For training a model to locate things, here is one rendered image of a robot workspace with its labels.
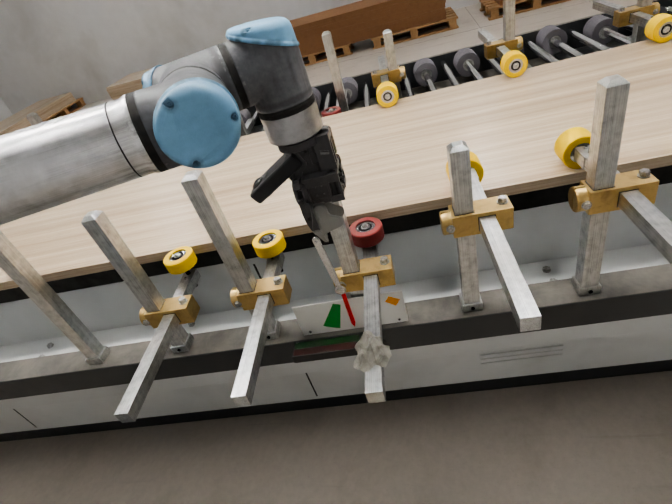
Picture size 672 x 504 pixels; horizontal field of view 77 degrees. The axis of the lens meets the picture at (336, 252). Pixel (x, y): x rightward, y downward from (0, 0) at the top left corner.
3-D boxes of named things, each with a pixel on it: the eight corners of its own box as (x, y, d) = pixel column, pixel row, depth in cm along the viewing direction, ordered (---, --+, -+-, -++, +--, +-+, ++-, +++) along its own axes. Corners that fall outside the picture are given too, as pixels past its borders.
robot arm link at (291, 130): (254, 126, 62) (266, 103, 70) (266, 156, 65) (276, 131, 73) (312, 110, 61) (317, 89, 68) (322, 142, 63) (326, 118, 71)
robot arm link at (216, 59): (132, 83, 51) (228, 47, 52) (137, 68, 60) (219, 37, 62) (171, 153, 56) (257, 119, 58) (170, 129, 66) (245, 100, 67)
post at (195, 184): (278, 340, 108) (195, 175, 80) (265, 342, 109) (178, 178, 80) (280, 329, 111) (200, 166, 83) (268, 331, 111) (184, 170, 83)
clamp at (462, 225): (514, 230, 83) (514, 208, 80) (444, 242, 85) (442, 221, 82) (506, 213, 88) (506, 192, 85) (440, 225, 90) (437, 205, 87)
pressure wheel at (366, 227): (391, 269, 102) (382, 231, 95) (358, 274, 103) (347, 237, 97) (389, 249, 108) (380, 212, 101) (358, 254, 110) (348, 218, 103)
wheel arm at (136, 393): (138, 424, 84) (126, 412, 81) (123, 425, 84) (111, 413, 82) (202, 278, 118) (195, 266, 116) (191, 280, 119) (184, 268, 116)
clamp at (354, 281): (396, 285, 94) (392, 268, 91) (336, 294, 96) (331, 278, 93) (394, 268, 98) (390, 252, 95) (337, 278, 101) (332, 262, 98)
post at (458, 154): (481, 328, 102) (469, 145, 74) (467, 330, 103) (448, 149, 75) (478, 317, 105) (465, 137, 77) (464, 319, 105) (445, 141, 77)
